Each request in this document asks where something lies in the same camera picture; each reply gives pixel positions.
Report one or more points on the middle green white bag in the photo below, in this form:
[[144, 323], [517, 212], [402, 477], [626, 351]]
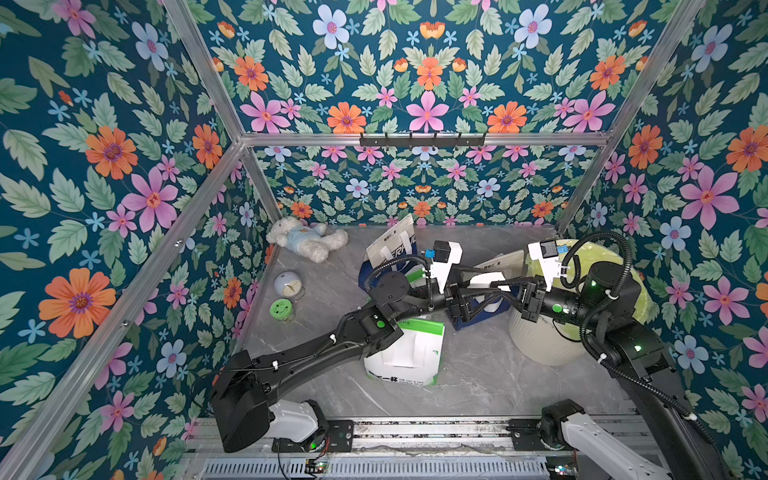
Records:
[[417, 279]]

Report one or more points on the rear blue white bag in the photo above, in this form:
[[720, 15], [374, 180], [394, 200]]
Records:
[[396, 242]]

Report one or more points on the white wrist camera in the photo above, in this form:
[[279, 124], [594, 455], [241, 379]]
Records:
[[443, 256], [549, 255]]

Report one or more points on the green white bag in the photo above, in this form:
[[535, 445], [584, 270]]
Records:
[[414, 358], [417, 279]]

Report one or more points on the white blue plush bear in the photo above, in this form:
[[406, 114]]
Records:
[[312, 242]]

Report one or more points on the right blue white bag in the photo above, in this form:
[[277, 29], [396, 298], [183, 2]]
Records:
[[503, 267]]

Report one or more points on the black wall hook rail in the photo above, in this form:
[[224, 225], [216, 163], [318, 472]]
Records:
[[445, 141]]

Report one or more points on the bag white receipt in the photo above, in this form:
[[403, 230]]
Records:
[[488, 276]]

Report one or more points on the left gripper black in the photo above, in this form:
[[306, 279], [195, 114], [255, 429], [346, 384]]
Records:
[[453, 295]]

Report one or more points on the yellow-green bin liner bag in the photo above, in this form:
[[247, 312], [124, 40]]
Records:
[[592, 253]]

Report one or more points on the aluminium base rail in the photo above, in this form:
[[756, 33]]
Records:
[[414, 435]]

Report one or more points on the white trash bin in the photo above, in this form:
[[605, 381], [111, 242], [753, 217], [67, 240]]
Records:
[[545, 343]]

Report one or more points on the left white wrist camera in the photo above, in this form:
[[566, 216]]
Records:
[[443, 256]]

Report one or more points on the blue white bag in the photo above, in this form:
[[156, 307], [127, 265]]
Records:
[[503, 267], [396, 242]]

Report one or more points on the front green white bag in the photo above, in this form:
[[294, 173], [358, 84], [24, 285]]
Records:
[[414, 358]]

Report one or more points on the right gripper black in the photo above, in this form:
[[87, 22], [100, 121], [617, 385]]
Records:
[[533, 298]]

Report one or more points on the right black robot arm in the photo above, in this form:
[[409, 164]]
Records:
[[590, 285]]

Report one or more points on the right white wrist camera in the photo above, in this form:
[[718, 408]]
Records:
[[549, 255]]

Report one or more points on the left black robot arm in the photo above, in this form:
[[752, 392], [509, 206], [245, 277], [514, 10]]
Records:
[[247, 390]]

